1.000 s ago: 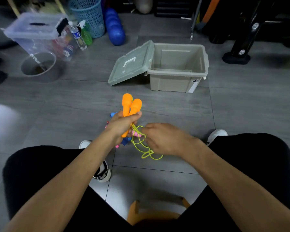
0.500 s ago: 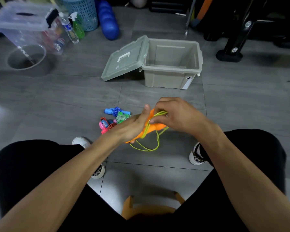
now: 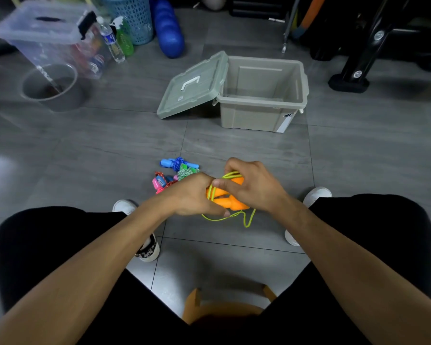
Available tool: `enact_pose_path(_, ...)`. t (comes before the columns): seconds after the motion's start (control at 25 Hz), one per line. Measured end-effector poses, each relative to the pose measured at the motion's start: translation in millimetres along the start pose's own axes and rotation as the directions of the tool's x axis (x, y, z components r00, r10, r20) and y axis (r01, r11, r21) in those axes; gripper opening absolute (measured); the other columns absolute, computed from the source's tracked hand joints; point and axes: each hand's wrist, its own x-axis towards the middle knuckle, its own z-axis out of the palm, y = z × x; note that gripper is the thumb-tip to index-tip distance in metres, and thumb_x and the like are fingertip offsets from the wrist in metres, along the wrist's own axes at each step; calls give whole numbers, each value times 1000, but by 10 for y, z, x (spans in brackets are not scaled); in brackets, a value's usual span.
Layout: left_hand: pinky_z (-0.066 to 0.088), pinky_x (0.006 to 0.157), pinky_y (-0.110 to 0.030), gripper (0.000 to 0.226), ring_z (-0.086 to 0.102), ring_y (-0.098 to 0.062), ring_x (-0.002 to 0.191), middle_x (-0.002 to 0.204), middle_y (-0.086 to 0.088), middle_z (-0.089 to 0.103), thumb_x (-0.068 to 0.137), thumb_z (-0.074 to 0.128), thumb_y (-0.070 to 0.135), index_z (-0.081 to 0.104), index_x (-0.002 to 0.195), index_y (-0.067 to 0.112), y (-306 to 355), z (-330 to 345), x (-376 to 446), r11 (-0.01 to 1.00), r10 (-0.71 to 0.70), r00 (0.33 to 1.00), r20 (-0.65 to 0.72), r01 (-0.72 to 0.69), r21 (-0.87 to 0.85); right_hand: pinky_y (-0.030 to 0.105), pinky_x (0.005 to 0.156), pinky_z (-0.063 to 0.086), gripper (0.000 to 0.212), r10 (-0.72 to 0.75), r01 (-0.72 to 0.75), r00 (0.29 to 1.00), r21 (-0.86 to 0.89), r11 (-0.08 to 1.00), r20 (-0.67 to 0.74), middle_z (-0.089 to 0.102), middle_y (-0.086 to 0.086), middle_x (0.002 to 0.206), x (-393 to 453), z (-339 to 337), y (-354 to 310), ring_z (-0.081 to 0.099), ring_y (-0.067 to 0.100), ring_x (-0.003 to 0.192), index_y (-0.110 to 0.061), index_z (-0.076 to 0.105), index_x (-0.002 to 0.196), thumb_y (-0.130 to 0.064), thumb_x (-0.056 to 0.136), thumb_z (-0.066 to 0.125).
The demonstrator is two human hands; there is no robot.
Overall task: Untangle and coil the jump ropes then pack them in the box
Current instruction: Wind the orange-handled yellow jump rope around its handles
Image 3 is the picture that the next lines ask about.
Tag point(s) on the light blue mesh basket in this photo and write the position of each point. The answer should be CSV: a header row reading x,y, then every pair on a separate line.
x,y
133,19

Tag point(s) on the grey metal bowl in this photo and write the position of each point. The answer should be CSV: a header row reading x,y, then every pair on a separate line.
x,y
72,100

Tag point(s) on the person's left forearm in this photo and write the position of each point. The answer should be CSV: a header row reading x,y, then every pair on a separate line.
x,y
75,280

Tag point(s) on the white right shoe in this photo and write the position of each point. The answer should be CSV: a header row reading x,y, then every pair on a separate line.
x,y
318,194

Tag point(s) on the person's right leg black trousers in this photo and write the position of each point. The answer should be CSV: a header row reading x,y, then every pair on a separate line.
x,y
395,226

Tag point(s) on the wooden stool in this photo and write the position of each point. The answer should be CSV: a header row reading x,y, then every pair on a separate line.
x,y
190,307

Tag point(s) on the orange and green foam stick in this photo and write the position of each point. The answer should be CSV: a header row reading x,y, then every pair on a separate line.
x,y
309,14

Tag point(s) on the beige exercise ball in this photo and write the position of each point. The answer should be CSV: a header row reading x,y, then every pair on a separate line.
x,y
214,0

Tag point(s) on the person's left leg black trousers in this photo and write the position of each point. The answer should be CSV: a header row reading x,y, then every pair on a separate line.
x,y
32,247

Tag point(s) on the clear plastic lidded bin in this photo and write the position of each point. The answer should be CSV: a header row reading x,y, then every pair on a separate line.
x,y
36,35

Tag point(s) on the person's left hand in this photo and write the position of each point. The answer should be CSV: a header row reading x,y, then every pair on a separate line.
x,y
190,197

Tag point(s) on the person's leg black trousers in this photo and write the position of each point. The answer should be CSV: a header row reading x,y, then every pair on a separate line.
x,y
32,247
395,226

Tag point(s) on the person's right forearm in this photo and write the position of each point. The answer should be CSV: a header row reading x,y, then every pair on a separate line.
x,y
370,273

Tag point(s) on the grey-green box lid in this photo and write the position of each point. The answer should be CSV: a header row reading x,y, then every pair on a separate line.
x,y
190,91

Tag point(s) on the white shoe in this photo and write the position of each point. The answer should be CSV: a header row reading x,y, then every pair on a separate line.
x,y
151,251
318,194

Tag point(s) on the person's right hand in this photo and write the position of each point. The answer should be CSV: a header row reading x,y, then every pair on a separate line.
x,y
256,186

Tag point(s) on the grey plastic storage box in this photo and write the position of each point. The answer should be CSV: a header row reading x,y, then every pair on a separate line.
x,y
251,120

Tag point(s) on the white left shoe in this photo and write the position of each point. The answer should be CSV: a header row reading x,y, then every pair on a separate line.
x,y
151,251

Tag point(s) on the black dumbbell rack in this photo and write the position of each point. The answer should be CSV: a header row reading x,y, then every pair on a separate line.
x,y
353,79

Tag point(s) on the clear water bottle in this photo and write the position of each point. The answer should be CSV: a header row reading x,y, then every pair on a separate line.
x,y
115,52

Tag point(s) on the green spray bottle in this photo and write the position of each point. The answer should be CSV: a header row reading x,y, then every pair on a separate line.
x,y
125,44

